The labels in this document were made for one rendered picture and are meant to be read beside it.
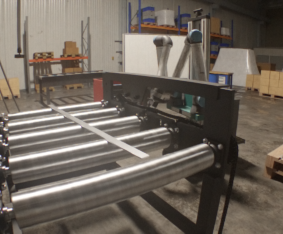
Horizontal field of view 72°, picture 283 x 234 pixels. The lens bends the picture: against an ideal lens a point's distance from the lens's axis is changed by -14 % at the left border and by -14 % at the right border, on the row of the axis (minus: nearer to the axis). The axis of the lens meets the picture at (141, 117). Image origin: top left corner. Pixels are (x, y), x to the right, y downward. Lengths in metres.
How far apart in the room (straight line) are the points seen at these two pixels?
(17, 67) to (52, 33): 2.33
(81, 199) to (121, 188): 0.13
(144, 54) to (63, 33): 6.34
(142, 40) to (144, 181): 5.46
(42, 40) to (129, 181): 10.82
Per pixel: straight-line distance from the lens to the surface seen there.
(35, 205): 0.67
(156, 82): 1.32
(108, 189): 0.71
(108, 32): 12.41
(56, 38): 11.49
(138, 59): 6.03
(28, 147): 1.21
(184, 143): 1.21
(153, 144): 1.11
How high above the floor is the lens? 1.27
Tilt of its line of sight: 15 degrees down
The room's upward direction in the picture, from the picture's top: straight up
